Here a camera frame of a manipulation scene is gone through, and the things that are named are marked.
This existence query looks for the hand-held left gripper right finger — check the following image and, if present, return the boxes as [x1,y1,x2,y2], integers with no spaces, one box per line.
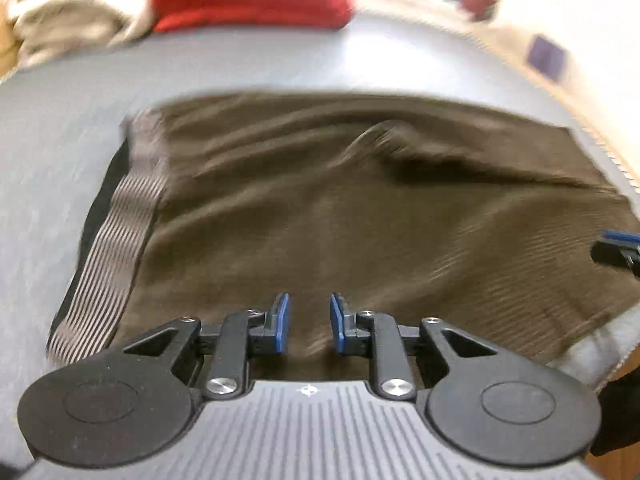
[329,292,502,403]

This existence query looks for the purple mat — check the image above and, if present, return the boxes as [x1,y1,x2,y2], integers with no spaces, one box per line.
[527,35,568,81]

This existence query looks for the cream fleece blanket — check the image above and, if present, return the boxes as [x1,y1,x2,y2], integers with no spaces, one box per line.
[5,0,161,68]

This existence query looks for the person's black clothing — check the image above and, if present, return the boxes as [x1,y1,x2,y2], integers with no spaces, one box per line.
[590,372,640,457]

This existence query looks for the brown corduroy pants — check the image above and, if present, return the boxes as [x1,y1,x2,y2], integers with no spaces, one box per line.
[47,91,640,381]

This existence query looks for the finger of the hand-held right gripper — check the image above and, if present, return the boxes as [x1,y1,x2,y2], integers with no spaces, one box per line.
[601,230,640,248]
[591,240,640,277]

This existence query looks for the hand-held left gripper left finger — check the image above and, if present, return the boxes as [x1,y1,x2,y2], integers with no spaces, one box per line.
[120,292,292,402]

